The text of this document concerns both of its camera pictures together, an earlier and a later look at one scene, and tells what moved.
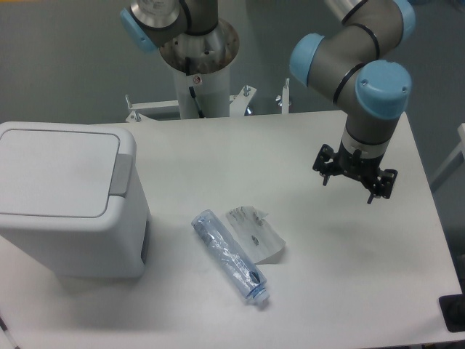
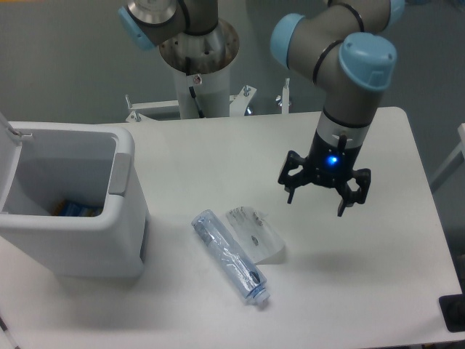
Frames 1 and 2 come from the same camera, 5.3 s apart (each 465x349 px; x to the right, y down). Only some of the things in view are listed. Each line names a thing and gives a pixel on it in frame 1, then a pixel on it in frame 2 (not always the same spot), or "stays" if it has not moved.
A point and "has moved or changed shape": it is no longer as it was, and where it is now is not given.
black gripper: [380, 182] → [330, 163]
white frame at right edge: [453, 163] stays
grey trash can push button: [120, 174] stays
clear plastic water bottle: [250, 278] stays
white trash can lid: [57, 174] has moved or changed shape
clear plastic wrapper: [259, 239] stays
